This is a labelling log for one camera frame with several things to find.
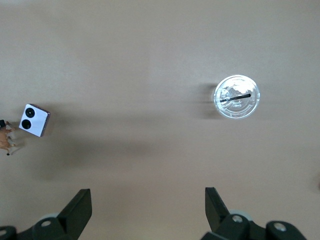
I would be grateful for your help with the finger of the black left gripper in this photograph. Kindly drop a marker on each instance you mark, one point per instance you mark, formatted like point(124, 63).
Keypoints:
point(2, 124)

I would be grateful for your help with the black drinking straw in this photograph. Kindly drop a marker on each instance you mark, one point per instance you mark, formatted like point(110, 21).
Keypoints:
point(235, 98)

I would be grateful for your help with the brown table cover mat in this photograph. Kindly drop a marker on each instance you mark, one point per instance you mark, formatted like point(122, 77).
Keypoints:
point(160, 50)

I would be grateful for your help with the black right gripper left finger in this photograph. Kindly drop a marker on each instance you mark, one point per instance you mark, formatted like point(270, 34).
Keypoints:
point(75, 215)

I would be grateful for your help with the brown lion figurine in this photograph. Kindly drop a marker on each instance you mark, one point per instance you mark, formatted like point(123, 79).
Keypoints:
point(4, 141)

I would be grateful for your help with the clear plastic lidded cup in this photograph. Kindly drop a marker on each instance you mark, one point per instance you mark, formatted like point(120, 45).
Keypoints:
point(237, 110)

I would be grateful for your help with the lilac folding flip phone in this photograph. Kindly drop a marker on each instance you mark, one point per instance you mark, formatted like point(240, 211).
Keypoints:
point(33, 121)

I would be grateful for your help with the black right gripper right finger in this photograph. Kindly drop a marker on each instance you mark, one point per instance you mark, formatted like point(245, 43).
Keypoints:
point(220, 220)

